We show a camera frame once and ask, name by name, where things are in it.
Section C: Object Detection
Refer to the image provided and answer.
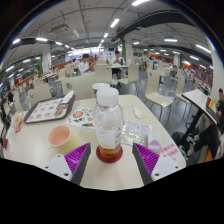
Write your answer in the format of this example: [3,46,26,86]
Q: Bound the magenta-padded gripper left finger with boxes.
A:
[43,142,92,186]

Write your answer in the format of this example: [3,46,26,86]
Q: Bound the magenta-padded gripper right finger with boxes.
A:
[131,142,183,186]

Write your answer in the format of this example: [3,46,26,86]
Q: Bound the clear white-capped drink bottle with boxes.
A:
[93,87,125,159]

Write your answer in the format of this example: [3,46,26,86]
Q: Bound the pink packet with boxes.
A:
[145,133,164,154]

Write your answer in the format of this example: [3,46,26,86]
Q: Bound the yellow mug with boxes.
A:
[47,124,78,155]

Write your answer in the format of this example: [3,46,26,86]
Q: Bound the clear plastic packet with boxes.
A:
[120,119,153,148]

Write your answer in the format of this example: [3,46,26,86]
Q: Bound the colourful printed flyer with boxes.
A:
[64,106,96,130]

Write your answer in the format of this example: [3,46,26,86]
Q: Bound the person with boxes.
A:
[214,87,224,116]
[78,53,98,75]
[171,116,224,159]
[111,49,126,79]
[1,89,16,116]

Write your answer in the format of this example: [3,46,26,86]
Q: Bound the brown food tray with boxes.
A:
[23,95,76,125]

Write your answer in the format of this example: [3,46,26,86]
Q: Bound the clear plastic bag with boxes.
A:
[10,111,27,134]

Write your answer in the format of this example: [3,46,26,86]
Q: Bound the crumpled white tissue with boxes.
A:
[132,106,144,119]

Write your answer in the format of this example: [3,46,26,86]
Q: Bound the white napkin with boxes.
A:
[60,90,75,104]

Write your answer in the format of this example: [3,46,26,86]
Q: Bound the beige chair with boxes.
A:
[143,68,175,121]
[26,83,53,106]
[60,73,98,101]
[94,63,113,86]

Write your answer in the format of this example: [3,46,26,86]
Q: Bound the dark-edged beige table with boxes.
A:
[181,88,221,148]

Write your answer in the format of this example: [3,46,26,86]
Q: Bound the group of beige chairs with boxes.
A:
[6,59,208,111]

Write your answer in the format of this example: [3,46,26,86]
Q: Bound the ceiling air conditioner unit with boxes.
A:
[49,23,70,36]

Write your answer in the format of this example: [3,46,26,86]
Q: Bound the group of ceiling lights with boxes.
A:
[4,0,218,73]

